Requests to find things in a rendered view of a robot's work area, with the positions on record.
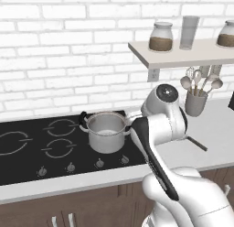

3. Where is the grey hob knob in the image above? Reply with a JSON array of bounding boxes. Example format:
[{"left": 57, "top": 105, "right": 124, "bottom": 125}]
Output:
[
  {"left": 65, "top": 161, "right": 77, "bottom": 173},
  {"left": 119, "top": 154, "right": 131, "bottom": 165},
  {"left": 37, "top": 166, "right": 48, "bottom": 178},
  {"left": 94, "top": 157, "right": 105, "bottom": 169}
]

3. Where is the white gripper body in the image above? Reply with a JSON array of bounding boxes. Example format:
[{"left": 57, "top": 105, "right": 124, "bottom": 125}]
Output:
[{"left": 125, "top": 110, "right": 144, "bottom": 123}]

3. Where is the black hob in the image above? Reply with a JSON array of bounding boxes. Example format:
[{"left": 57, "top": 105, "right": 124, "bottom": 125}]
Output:
[{"left": 0, "top": 110, "right": 148, "bottom": 187}]

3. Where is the wire whisk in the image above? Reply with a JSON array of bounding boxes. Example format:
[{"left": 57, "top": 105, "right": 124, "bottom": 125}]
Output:
[{"left": 185, "top": 66, "right": 197, "bottom": 94}]

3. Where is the glass jar with brown contents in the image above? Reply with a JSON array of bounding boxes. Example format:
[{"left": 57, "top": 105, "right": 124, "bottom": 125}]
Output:
[
  {"left": 148, "top": 21, "right": 175, "bottom": 53},
  {"left": 216, "top": 19, "right": 234, "bottom": 49}
]

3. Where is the pale wooden spoon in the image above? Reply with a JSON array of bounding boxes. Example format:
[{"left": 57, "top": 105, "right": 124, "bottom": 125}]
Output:
[
  {"left": 192, "top": 69, "right": 203, "bottom": 97},
  {"left": 179, "top": 75, "right": 194, "bottom": 95},
  {"left": 206, "top": 78, "right": 224, "bottom": 95}
]

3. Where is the black appliance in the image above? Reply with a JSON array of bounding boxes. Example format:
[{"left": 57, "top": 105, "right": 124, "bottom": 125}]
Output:
[{"left": 228, "top": 90, "right": 234, "bottom": 112}]

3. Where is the tall clear glass tumbler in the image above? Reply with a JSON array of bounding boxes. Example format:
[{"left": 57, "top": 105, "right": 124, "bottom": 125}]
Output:
[{"left": 178, "top": 15, "right": 201, "bottom": 51}]

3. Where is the grey utensil holder cup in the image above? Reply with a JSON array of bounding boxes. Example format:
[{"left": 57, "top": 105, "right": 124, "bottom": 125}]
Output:
[{"left": 184, "top": 90, "right": 209, "bottom": 118}]

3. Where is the beige wall shelf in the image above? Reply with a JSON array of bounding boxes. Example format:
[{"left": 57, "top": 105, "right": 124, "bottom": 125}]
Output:
[{"left": 127, "top": 38, "right": 234, "bottom": 70}]

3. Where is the brown cupboard door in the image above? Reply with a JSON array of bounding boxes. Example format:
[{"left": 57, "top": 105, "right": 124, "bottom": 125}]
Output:
[
  {"left": 199, "top": 166, "right": 234, "bottom": 209},
  {"left": 0, "top": 192, "right": 64, "bottom": 227},
  {"left": 62, "top": 184, "right": 122, "bottom": 227}
]

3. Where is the white wall socket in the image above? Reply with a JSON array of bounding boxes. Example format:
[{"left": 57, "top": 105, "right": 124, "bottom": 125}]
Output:
[
  {"left": 147, "top": 68, "right": 161, "bottom": 83},
  {"left": 210, "top": 64, "right": 223, "bottom": 77},
  {"left": 199, "top": 65, "right": 211, "bottom": 79}
]

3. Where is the steel cooking pot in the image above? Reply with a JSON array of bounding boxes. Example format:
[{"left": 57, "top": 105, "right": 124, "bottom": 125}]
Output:
[{"left": 78, "top": 111, "right": 133, "bottom": 155}]

